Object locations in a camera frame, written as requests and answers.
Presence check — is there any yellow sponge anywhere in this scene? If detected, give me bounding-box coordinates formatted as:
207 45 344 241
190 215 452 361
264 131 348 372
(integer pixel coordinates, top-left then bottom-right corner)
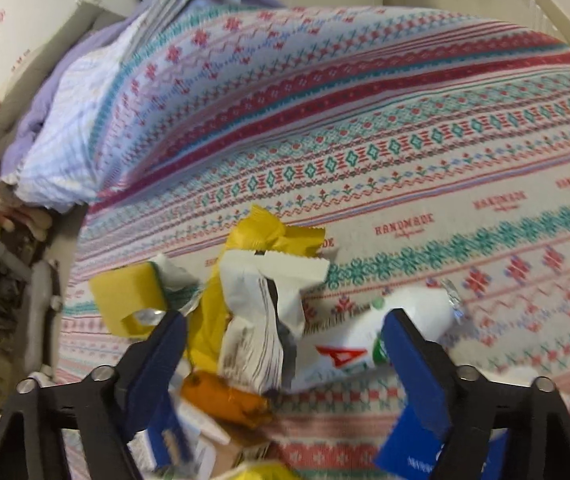
89 261 168 338

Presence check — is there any white yogurt bottle red logo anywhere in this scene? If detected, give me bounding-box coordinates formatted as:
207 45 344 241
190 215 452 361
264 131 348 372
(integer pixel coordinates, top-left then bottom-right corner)
282 281 466 393

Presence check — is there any light blue milk carton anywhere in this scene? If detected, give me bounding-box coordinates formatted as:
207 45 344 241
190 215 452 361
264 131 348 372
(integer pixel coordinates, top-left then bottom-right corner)
197 431 272 479

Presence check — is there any small blue white box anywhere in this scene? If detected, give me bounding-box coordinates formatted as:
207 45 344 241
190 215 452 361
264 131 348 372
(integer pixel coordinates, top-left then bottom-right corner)
127 393 231 476

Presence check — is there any orange peel piece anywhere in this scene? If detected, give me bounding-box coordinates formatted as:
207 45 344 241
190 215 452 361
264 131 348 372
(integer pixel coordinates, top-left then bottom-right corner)
180 370 273 429

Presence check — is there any white crumpled printed wrapper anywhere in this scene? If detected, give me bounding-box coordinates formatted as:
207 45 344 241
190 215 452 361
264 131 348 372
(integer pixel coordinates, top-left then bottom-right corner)
218 249 329 394

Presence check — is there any yellow torn snack wrapper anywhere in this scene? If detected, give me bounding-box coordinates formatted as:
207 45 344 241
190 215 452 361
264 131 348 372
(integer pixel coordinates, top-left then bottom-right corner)
185 205 325 373

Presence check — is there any grey office chair base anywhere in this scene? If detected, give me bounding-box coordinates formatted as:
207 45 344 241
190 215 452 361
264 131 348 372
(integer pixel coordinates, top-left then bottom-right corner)
0 237 63 375

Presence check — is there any blue checkered pillow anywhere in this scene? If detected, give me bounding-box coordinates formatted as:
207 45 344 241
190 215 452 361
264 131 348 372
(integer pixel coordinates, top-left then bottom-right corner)
13 3 149 211

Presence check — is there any lavender bed sheet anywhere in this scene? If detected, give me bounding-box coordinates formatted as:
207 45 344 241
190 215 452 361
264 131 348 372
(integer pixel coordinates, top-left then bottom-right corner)
0 20 129 177

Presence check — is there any grey bed headboard cushion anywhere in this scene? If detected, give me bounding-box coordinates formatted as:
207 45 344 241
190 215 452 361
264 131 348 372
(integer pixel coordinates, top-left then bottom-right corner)
0 1 124 151

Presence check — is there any patterned knit bed blanket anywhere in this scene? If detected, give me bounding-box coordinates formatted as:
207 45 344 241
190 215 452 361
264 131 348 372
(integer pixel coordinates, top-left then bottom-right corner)
54 3 570 480

